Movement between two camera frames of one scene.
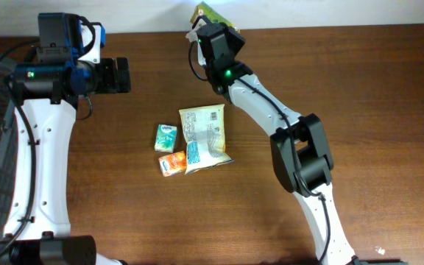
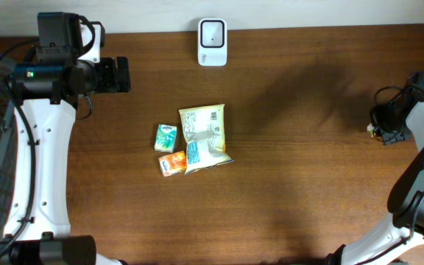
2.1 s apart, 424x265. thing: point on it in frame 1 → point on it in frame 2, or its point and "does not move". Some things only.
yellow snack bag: [205, 133] does not move
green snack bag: [211, 14] → [370, 129]
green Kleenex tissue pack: [165, 138] does not move
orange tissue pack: [173, 163] does not move
